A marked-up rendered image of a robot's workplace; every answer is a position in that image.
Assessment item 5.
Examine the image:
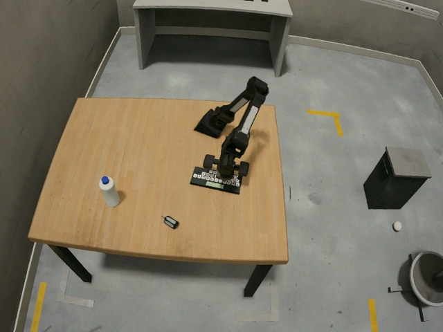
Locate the white plastic bottle with blue cap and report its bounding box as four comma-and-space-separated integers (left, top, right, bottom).
99, 176, 120, 208

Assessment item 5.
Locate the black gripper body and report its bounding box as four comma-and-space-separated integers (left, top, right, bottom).
203, 154, 249, 177

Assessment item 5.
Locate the black keyboard panel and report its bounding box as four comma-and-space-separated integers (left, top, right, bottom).
190, 166, 243, 194

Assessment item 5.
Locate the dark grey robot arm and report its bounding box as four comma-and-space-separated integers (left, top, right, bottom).
209, 76, 269, 181

